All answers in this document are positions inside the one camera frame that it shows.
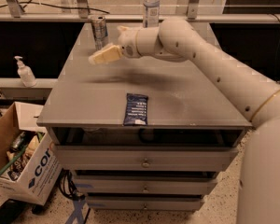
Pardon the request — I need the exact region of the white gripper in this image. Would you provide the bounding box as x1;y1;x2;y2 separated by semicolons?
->
88;25;139;65

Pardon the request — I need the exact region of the silver redbull can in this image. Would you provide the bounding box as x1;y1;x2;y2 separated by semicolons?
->
91;15;108;50

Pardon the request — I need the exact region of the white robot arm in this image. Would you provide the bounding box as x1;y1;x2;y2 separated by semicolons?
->
89;18;280;224

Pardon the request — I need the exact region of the blue rxbar blueberry wrapper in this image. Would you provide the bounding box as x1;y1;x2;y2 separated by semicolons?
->
123;93;148;126

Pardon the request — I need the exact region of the clear plastic water bottle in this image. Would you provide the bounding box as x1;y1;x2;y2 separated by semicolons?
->
143;0;160;28

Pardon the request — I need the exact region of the grey drawer cabinet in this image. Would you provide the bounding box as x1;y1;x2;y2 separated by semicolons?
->
37;26;251;200

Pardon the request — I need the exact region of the white pump dispenser bottle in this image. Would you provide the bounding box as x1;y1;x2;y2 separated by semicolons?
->
14;56;36;87

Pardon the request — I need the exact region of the top grey drawer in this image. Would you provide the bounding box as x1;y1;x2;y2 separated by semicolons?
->
52;145;238;172

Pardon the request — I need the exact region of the grey drawer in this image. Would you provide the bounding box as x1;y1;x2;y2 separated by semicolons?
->
73;175;217;195
52;145;238;172
86;196;203;211

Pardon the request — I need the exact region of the green stick in box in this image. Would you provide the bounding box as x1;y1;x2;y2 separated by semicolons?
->
0;145;28;176

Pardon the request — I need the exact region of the middle grey drawer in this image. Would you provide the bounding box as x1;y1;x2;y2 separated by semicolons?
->
73;175;217;195

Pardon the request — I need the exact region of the white cardboard box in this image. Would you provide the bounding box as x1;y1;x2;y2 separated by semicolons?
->
0;102;62;205

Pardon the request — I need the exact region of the bottom grey drawer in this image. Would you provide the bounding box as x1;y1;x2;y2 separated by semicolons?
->
86;196;203;211

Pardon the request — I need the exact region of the metal railing frame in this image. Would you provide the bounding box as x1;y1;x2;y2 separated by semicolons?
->
0;0;280;24

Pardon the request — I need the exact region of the black cable on floor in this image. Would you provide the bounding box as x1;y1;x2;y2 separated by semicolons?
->
58;170;87;203

